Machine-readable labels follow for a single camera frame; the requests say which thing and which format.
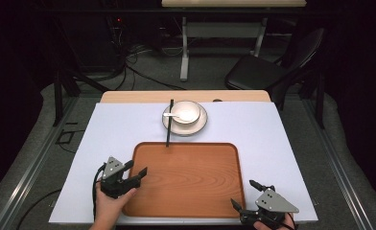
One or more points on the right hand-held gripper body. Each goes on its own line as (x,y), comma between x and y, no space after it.
(274,202)

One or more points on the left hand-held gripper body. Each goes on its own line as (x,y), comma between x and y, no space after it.
(112,179)

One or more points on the person's right hand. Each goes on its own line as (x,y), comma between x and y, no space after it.
(262,226)

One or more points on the person's left hand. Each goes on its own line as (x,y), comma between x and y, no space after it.
(107,206)

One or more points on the white table mat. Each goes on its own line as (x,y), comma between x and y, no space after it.
(112,134)

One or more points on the brown wooden tray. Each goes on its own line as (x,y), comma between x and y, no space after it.
(189,182)

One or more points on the black chopsticks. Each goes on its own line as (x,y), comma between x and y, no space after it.
(169,127)

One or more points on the white ceramic spoon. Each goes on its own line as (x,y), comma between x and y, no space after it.
(176,115)

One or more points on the light wooden table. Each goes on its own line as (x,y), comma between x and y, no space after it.
(138,96)

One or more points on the white dark-rimmed plate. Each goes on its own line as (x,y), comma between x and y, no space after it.
(195,126)

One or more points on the white ceramic bowl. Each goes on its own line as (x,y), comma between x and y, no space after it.
(189,110)

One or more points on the black metal stand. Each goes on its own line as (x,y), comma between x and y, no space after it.
(64,86)

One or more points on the black chair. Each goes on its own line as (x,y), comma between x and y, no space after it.
(256,75)

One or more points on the white-framed desk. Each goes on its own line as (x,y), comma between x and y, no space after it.
(221,30)

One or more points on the aluminium floor rail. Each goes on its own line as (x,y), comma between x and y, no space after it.
(336,166)
(32,166)

